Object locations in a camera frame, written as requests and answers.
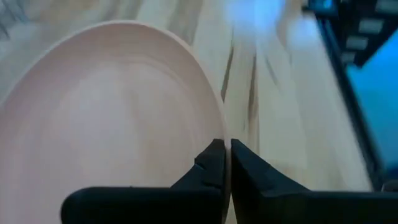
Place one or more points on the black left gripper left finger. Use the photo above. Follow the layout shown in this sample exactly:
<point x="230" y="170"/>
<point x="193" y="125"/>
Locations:
<point x="155" y="205"/>

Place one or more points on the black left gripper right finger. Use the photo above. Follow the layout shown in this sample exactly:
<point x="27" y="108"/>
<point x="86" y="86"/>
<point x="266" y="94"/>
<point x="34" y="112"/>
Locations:
<point x="295" y="208"/>

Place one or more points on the peach plastic plate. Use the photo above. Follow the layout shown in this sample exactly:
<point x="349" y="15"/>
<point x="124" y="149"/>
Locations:
<point x="109" y="118"/>

